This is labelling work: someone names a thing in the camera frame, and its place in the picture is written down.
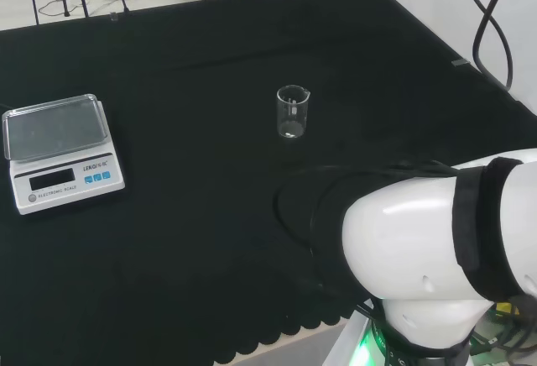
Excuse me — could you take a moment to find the clear glass beaker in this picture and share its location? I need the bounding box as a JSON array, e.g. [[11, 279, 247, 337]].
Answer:
[[275, 84, 312, 140]]

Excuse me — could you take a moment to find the black bench cloth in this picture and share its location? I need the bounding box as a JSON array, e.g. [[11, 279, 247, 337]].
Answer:
[[0, 0, 537, 366]]

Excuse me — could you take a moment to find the white electronic balance steel pan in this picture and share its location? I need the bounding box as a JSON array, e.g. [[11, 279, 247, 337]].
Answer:
[[1, 93, 127, 217]]

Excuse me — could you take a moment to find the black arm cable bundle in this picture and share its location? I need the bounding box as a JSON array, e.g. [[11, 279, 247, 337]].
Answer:
[[272, 159, 461, 300]]

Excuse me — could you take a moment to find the black looping cable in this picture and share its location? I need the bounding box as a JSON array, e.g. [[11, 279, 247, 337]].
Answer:
[[413, 0, 520, 92]]

